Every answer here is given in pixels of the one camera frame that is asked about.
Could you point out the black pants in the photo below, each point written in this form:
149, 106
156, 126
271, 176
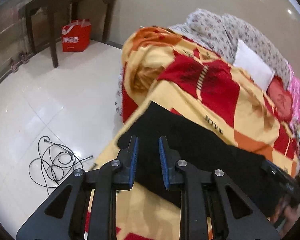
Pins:
202, 148

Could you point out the grey floral quilt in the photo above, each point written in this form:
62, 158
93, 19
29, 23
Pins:
220, 33

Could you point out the red shopping bag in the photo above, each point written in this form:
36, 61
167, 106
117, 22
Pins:
76, 36

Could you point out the right hand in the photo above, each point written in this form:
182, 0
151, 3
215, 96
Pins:
291, 215

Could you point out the red heart cushion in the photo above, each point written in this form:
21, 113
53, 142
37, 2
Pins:
281, 98

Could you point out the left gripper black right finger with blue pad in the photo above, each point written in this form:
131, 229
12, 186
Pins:
172, 178

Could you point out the yellow red rose blanket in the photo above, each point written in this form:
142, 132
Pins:
189, 80

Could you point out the white pillow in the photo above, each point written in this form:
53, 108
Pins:
248, 60

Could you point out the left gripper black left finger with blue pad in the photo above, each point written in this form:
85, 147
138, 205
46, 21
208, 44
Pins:
124, 177

